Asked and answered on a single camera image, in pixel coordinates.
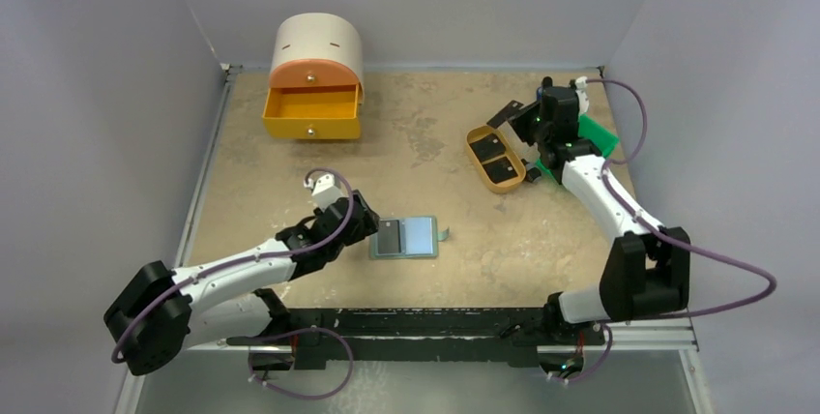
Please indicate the tan oval tray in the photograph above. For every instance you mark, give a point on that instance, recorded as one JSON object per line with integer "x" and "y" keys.
{"x": 507, "y": 186}

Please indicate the green card holder wallet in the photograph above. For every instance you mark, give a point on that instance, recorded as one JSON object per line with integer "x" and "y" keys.
{"x": 420, "y": 238}

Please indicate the green plastic bin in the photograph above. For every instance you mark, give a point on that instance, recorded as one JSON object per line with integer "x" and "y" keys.
{"x": 595, "y": 140}

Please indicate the stack of black cards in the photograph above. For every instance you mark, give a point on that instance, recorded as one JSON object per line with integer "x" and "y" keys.
{"x": 488, "y": 147}

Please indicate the white and orange drawer cabinet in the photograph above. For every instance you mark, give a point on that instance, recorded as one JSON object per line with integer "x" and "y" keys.
{"x": 317, "y": 50}

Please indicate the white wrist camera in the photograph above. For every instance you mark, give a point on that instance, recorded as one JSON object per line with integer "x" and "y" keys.
{"x": 580, "y": 87}
{"x": 324, "y": 190}

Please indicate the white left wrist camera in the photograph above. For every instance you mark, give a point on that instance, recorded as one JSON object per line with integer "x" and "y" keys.
{"x": 324, "y": 190}

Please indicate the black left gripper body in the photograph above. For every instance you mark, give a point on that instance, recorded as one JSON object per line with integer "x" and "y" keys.
{"x": 365, "y": 227}

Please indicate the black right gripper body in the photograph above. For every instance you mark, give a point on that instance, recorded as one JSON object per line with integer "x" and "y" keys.
{"x": 521, "y": 127}

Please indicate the yellow open drawer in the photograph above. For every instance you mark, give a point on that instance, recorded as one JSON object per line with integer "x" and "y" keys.
{"x": 315, "y": 113}

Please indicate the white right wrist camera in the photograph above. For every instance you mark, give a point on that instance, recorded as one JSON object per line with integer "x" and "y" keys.
{"x": 580, "y": 87}

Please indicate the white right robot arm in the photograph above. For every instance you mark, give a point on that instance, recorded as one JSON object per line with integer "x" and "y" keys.
{"x": 648, "y": 267}

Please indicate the black VIP card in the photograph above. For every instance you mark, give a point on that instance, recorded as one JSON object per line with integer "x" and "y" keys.
{"x": 500, "y": 170}

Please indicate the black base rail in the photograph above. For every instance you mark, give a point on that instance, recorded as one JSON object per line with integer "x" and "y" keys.
{"x": 518, "y": 337}

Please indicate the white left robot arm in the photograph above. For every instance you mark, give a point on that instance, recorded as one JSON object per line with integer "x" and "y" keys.
{"x": 152, "y": 319}

